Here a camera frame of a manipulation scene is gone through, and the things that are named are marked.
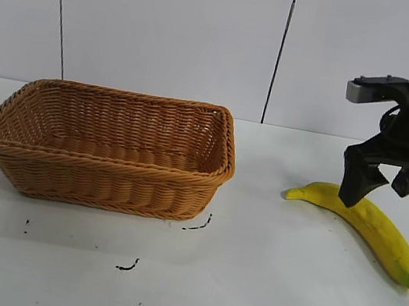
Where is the black camera cable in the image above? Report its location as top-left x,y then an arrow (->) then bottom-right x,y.
377,101 -> 403,135

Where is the yellow banana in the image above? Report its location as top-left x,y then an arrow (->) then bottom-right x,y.
268,174 -> 409,292

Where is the grey and black wrist camera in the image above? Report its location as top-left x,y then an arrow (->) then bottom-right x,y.
343,68 -> 409,115

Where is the brown wicker basket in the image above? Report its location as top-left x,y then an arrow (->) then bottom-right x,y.
0,66 -> 246,232

